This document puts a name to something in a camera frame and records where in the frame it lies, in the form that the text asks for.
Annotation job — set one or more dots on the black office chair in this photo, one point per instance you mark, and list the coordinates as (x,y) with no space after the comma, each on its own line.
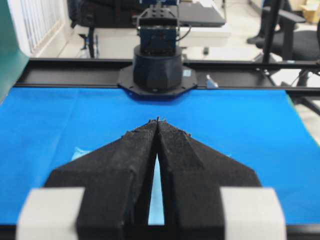
(303,45)

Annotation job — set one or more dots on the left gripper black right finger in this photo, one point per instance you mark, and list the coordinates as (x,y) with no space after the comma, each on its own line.
(210,196)

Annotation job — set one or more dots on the light blue towel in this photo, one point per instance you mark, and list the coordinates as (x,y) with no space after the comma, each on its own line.
(155,200)

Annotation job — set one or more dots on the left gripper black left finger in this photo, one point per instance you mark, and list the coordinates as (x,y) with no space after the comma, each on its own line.
(50,212)

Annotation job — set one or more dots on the black table frame rail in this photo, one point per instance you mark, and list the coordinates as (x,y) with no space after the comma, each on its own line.
(117,73)

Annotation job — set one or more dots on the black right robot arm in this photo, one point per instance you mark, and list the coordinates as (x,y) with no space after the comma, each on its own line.
(157,67)

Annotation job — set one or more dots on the blue table cloth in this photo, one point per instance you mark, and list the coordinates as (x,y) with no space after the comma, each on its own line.
(40,129)

